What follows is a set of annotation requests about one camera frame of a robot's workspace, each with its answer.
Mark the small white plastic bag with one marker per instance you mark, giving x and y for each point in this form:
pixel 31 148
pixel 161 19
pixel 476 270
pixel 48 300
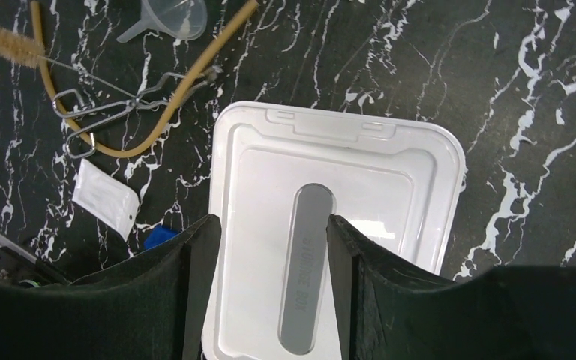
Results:
pixel 110 201

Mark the clear plastic funnel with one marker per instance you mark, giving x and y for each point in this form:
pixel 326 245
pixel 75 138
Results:
pixel 184 20

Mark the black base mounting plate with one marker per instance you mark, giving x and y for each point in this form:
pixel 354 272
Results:
pixel 18 270

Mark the blue capped clear tube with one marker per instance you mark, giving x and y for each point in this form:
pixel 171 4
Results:
pixel 158 236

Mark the white plastic box lid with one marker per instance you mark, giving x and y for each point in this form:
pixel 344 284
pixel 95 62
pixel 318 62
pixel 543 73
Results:
pixel 277 174

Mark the brown bristle tube brush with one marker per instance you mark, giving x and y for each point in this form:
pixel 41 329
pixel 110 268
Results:
pixel 25 51

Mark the metal crucible tongs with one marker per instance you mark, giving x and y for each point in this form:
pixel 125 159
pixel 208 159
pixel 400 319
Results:
pixel 115 111

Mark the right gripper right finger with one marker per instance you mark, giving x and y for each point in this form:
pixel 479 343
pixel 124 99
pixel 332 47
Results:
pixel 389 308

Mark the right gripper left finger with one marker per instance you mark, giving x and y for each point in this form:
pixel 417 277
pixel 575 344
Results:
pixel 150 306

